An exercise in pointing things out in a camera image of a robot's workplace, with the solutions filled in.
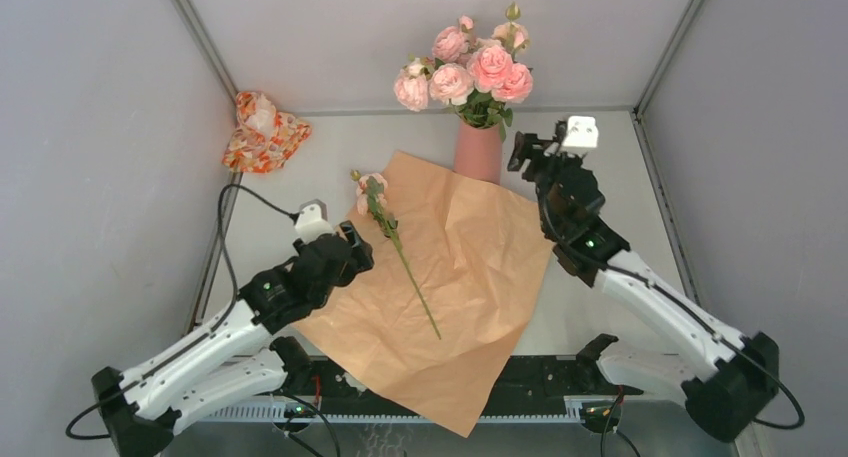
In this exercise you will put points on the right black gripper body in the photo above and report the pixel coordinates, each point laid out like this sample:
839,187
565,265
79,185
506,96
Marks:
548,161

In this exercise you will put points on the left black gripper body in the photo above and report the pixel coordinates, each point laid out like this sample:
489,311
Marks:
360,261

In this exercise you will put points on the pink flower stem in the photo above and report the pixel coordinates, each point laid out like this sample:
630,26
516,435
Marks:
443,77
372,201
512,35
499,83

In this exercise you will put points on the orange kraft wrapping paper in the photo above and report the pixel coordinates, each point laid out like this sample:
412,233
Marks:
479,256

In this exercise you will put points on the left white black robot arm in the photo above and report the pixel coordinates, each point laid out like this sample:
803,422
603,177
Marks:
238,354

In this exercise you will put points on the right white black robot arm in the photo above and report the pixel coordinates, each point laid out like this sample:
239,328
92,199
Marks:
720,376

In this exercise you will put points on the pink cylindrical vase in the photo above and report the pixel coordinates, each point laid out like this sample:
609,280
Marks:
478,153

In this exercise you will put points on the orange floral crumpled cloth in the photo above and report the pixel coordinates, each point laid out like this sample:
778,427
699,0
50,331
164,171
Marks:
265,138

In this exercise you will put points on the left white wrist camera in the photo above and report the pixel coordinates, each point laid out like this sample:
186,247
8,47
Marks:
311,222

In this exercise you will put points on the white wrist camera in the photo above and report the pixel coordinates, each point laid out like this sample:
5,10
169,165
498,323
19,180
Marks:
577,134
311,222

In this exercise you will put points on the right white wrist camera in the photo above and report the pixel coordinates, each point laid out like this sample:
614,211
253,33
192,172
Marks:
577,134

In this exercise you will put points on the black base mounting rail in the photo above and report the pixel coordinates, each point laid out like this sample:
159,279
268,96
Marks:
527,386

